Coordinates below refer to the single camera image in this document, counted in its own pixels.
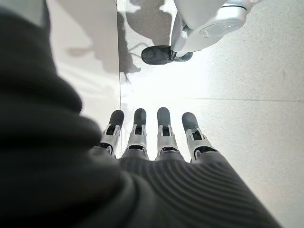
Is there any white left robot leg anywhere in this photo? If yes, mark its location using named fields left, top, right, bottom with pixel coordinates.
left=171, top=0, right=260, bottom=55

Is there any black left robot foot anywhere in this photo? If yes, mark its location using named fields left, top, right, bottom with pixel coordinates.
left=141, top=44, right=194, bottom=65

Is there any white glossy cabinet door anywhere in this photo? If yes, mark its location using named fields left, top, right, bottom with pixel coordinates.
left=45, top=0, right=122, bottom=159

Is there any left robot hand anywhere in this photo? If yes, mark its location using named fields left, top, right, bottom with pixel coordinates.
left=0, top=7, right=283, bottom=228

